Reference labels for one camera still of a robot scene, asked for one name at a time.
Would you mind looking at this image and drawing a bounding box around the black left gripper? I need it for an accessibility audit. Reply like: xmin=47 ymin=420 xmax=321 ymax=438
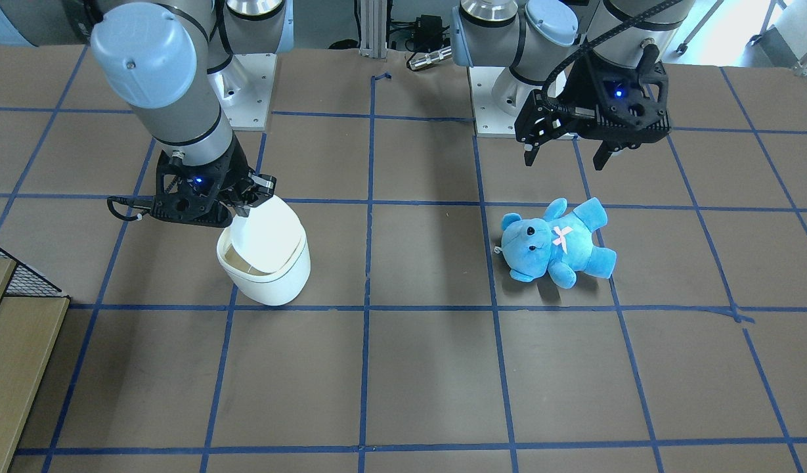
xmin=515 ymin=44 xmax=672 ymax=171

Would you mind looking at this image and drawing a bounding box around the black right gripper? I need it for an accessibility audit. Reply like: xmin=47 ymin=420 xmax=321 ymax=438
xmin=107 ymin=141 xmax=276 ymax=228

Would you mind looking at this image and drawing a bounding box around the white lidded trash can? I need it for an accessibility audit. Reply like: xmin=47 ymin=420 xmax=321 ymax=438
xmin=216 ymin=196 xmax=311 ymax=306

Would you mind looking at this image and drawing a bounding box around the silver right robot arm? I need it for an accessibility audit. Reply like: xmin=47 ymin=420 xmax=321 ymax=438
xmin=0 ymin=1 xmax=294 ymax=228

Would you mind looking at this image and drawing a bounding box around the blue teddy bear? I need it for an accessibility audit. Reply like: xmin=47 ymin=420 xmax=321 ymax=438
xmin=494 ymin=197 xmax=617 ymax=288

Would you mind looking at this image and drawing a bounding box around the checkered cloth covered box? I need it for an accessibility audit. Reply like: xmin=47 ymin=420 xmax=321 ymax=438
xmin=0 ymin=247 xmax=70 ymax=472

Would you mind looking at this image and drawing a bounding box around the aluminium frame post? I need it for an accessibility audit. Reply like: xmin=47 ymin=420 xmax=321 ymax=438
xmin=355 ymin=1 xmax=391 ymax=61

